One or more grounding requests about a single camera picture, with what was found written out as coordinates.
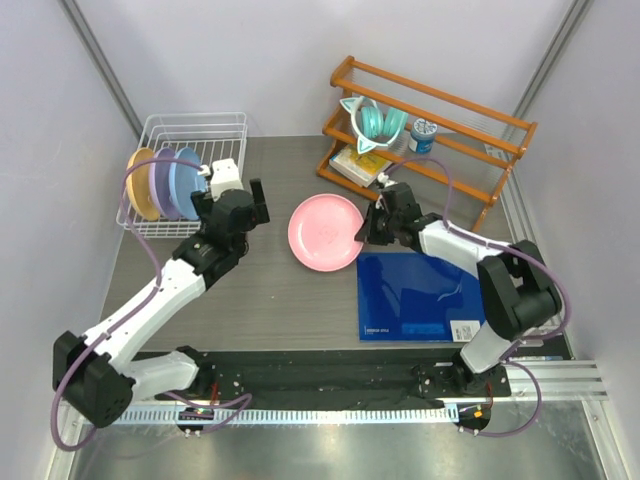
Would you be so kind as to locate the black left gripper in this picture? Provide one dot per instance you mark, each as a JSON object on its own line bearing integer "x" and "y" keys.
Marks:
{"x": 259, "y": 214}

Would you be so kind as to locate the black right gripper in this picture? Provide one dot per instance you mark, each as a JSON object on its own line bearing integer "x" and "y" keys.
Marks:
{"x": 367, "y": 233}

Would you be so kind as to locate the pink plate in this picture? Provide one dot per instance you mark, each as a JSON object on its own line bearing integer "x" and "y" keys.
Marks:
{"x": 321, "y": 232}

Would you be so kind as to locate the blue plate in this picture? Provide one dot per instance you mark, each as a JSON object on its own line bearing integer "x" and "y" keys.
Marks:
{"x": 184, "y": 179}

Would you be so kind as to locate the purple plate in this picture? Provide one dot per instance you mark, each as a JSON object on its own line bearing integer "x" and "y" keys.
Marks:
{"x": 160, "y": 191}

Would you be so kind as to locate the orange plate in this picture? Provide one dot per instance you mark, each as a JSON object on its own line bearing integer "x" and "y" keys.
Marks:
{"x": 137, "y": 185}

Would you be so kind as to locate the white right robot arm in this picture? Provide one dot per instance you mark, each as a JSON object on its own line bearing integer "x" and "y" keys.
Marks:
{"x": 519, "y": 292}

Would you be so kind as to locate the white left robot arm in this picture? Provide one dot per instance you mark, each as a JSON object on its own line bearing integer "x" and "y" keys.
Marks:
{"x": 97, "y": 372}

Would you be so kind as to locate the orange wooden shelf rack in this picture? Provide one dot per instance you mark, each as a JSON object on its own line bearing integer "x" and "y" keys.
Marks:
{"x": 479, "y": 145}

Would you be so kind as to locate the yellow book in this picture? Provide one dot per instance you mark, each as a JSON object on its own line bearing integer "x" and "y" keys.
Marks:
{"x": 360, "y": 169}

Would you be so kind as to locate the blue folder mat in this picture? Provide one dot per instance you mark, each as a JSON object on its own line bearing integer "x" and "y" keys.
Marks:
{"x": 410, "y": 297}

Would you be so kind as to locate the teal cat-ear headphones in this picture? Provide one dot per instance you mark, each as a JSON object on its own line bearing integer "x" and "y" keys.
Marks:
{"x": 373, "y": 128}

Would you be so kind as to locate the blue lidded jar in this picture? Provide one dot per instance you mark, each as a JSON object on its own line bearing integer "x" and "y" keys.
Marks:
{"x": 422, "y": 136}

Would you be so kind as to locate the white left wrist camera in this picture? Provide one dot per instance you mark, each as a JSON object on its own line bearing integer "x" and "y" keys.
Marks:
{"x": 221, "y": 175}

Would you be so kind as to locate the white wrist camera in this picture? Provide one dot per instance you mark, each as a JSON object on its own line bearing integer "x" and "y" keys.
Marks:
{"x": 383, "y": 180}
{"x": 221, "y": 175}

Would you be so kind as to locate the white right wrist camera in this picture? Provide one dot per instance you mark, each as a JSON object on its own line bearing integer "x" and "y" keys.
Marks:
{"x": 383, "y": 180}

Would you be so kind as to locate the white wire dish rack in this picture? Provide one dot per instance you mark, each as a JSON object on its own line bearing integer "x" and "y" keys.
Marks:
{"x": 214, "y": 136}

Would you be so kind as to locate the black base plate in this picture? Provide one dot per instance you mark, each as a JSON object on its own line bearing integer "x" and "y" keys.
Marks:
{"x": 343, "y": 379}

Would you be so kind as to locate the aluminium slotted rail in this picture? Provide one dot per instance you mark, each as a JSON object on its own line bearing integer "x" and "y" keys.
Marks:
{"x": 174, "y": 414}

